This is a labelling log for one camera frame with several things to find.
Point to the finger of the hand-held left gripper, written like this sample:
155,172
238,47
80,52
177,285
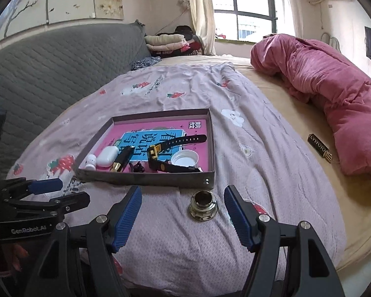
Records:
71,201
46,185

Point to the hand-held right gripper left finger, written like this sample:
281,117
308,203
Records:
128,219

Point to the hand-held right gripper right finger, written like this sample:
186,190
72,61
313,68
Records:
238,219

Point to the shallow grey cardboard box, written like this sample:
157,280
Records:
142,179

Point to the small white pill bottle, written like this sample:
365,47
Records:
90,161

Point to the small black hair clip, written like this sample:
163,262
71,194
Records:
137,167

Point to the white earbud case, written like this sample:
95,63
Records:
106,156

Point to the black and gold lipstick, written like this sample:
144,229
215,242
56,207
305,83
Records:
122,159

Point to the black and yellow wristwatch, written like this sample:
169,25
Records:
164,165

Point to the white plastic jar lid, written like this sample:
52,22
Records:
184,159

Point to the pink and blue book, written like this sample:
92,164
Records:
185,130

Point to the black and gold mattress tag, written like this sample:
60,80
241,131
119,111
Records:
318,145

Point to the beige bed sheet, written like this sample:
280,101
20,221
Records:
281,114

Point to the grey quilted headboard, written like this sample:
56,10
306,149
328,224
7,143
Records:
49,68

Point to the blue patterned cloth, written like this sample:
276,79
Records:
145,63

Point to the pink duvet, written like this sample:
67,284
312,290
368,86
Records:
327,77

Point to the dark clothes pile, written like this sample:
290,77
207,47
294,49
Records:
193,41

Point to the cream curtain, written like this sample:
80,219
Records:
201,12

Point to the dark framed window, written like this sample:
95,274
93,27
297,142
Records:
250,6

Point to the white sheer curtain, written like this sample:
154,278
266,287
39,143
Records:
290,6

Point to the painted wall panel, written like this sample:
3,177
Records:
71,0

